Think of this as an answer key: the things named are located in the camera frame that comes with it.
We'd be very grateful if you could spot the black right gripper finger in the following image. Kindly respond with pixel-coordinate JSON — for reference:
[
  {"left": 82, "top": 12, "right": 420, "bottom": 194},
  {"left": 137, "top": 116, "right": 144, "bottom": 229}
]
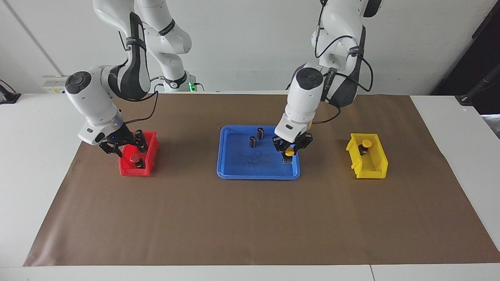
[
  {"left": 132, "top": 131, "right": 149, "bottom": 153},
  {"left": 100, "top": 145, "right": 123, "bottom": 158}
]

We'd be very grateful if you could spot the red plastic bin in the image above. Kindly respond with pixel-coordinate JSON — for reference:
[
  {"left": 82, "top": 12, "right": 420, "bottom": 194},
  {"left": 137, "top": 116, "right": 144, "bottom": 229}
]
[{"left": 119, "top": 131, "right": 160, "bottom": 177}]

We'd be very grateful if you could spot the dark panel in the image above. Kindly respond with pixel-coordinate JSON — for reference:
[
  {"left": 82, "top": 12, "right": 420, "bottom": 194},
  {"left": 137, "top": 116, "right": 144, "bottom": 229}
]
[{"left": 432, "top": 0, "right": 500, "bottom": 96}]

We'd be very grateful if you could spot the blue plastic tray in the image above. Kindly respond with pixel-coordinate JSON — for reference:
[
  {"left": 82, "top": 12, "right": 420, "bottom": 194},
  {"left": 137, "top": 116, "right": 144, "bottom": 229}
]
[{"left": 217, "top": 125, "right": 301, "bottom": 180}]

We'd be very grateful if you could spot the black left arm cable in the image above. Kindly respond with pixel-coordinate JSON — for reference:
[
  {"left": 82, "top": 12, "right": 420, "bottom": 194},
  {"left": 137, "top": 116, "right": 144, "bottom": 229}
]
[{"left": 287, "top": 0, "right": 373, "bottom": 124}]

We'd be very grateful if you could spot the white wall socket box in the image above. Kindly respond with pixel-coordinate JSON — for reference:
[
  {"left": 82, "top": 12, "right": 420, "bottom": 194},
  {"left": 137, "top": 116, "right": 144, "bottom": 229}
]
[{"left": 42, "top": 75, "right": 75, "bottom": 94}]

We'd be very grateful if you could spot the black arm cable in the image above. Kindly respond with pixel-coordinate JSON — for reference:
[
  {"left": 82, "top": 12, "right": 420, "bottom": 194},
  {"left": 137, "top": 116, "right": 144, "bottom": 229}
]
[
  {"left": 107, "top": 12, "right": 160, "bottom": 125},
  {"left": 287, "top": 0, "right": 373, "bottom": 124}
]

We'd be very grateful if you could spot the yellow plastic bin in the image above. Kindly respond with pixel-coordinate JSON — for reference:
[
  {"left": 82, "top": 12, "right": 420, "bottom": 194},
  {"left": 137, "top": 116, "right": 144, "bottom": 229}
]
[{"left": 346, "top": 133, "right": 389, "bottom": 179}]

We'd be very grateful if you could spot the brown paper mat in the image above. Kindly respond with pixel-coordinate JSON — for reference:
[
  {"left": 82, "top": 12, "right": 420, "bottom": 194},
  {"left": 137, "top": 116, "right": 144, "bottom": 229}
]
[{"left": 23, "top": 94, "right": 500, "bottom": 267}]

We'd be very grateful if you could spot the black stand leg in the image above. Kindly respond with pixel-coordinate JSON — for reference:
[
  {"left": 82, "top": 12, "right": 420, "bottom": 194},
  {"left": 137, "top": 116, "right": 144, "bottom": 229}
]
[{"left": 455, "top": 64, "right": 500, "bottom": 107}]

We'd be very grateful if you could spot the black clamp base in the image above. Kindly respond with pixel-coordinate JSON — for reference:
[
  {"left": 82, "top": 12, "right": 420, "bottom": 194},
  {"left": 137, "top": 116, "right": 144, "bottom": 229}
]
[{"left": 0, "top": 79, "right": 22, "bottom": 105}]

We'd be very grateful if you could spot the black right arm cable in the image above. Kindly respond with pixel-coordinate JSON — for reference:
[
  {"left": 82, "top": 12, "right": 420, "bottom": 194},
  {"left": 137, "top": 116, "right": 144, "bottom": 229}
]
[{"left": 107, "top": 12, "right": 160, "bottom": 125}]

